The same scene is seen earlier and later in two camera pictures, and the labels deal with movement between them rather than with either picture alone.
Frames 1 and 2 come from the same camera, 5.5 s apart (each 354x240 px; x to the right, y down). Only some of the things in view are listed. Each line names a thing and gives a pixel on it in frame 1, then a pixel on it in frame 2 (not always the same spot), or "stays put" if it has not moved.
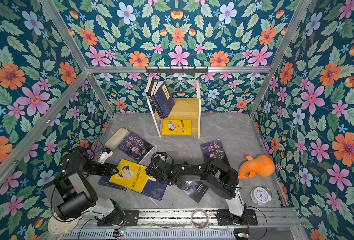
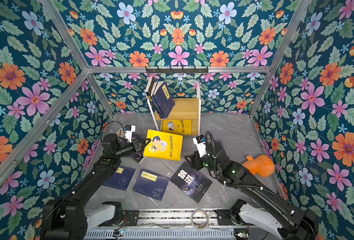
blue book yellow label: (162, 96) stays put
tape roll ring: (207, 217) stays put
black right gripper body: (153, 172) → (200, 162)
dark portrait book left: (135, 147) stays put
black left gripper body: (101, 168) → (127, 149)
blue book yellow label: (164, 100) stays put
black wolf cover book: (194, 189) stays put
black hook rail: (171, 70) stays put
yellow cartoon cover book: (131, 176) → (163, 145)
